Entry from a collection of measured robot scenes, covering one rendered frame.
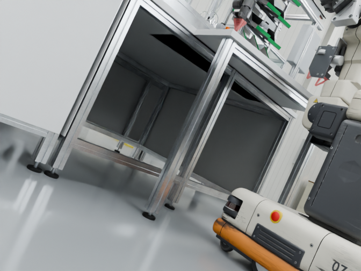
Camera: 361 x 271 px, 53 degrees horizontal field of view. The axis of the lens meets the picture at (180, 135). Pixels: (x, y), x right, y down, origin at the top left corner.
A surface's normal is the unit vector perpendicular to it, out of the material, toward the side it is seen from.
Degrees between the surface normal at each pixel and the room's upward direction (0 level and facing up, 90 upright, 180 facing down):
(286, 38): 90
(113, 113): 90
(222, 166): 90
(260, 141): 90
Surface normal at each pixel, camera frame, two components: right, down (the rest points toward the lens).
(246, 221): -0.73, -0.35
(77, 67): 0.64, 0.28
